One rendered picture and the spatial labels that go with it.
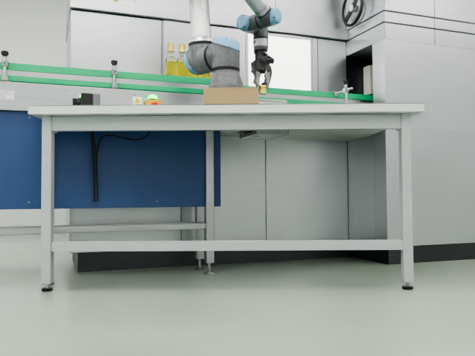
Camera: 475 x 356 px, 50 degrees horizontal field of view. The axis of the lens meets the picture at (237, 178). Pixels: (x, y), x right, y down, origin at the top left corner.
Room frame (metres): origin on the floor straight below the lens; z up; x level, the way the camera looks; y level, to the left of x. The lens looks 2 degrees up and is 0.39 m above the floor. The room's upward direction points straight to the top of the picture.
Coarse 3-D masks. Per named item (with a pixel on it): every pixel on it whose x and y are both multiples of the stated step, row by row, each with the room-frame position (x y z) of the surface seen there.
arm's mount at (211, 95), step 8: (208, 88) 2.01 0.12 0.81; (216, 88) 2.01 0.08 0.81; (224, 88) 2.01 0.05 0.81; (232, 88) 2.01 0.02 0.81; (240, 88) 2.01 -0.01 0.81; (248, 88) 2.01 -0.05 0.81; (256, 88) 2.01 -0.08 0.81; (208, 96) 2.01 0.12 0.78; (216, 96) 2.01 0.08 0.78; (224, 96) 2.01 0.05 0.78; (232, 96) 2.01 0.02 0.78; (240, 96) 2.01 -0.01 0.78; (248, 96) 2.01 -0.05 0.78; (256, 96) 2.01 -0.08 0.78; (208, 104) 2.02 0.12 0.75
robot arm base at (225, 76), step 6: (222, 66) 2.06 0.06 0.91; (228, 66) 2.06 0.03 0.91; (234, 66) 2.07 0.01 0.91; (216, 72) 2.07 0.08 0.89; (222, 72) 2.06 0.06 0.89; (228, 72) 2.06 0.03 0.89; (234, 72) 2.07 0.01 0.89; (216, 78) 2.07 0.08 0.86; (222, 78) 2.05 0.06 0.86; (228, 78) 2.05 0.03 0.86; (234, 78) 2.06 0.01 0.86; (240, 78) 2.09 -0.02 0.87; (210, 84) 2.08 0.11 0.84; (216, 84) 2.05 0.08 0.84; (222, 84) 2.04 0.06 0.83; (228, 84) 2.04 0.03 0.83; (234, 84) 2.05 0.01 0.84; (240, 84) 2.09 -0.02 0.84
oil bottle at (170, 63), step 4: (168, 60) 2.53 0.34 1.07; (172, 60) 2.54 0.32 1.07; (176, 60) 2.55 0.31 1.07; (168, 64) 2.53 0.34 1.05; (172, 64) 2.54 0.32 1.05; (176, 64) 2.55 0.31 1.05; (168, 68) 2.53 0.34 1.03; (172, 68) 2.54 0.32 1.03; (176, 68) 2.55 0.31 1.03; (168, 72) 2.53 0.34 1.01; (172, 72) 2.54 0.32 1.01; (176, 72) 2.55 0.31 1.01
